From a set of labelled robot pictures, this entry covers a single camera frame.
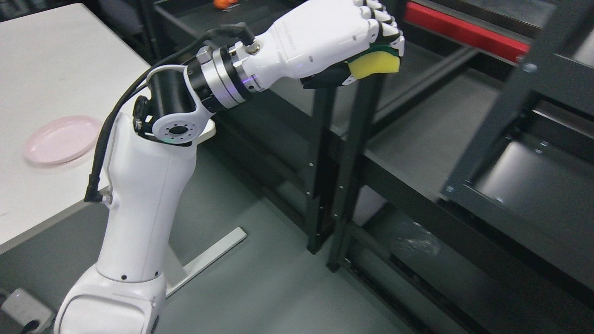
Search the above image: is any white robotic left hand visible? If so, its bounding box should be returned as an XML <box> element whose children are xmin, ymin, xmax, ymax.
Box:
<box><xmin>233</xmin><ymin>0</ymin><xmax>405</xmax><ymax>91</ymax></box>

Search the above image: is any green and yellow sponge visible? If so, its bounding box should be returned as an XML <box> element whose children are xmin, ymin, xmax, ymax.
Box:
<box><xmin>347</xmin><ymin>45</ymin><xmax>400</xmax><ymax>79</ymax></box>

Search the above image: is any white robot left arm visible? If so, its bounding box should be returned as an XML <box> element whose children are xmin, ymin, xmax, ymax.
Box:
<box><xmin>54</xmin><ymin>46</ymin><xmax>247</xmax><ymax>334</ymax></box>

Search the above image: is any orange toy on shelf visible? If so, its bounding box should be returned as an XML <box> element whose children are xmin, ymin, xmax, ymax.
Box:
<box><xmin>213</xmin><ymin>0</ymin><xmax>239</xmax><ymax>10</ymax></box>

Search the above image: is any grey metal shelf cart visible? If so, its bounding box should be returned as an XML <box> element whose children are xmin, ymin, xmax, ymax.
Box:
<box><xmin>442</xmin><ymin>0</ymin><xmax>593</xmax><ymax>262</ymax></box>

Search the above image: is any black metal shelving rack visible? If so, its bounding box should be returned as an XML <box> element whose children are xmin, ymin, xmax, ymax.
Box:
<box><xmin>158</xmin><ymin>0</ymin><xmax>593</xmax><ymax>334</ymax></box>

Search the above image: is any pink plate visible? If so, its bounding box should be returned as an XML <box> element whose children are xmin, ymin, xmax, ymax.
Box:
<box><xmin>23</xmin><ymin>116</ymin><xmax>102</xmax><ymax>166</ymax></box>

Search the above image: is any white power strip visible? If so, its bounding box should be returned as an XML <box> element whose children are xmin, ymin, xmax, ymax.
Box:
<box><xmin>1</xmin><ymin>288</ymin><xmax>56</xmax><ymax>334</ymax></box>

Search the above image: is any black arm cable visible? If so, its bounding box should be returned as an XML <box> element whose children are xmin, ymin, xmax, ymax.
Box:
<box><xmin>84</xmin><ymin>22</ymin><xmax>257</xmax><ymax>203</ymax></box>

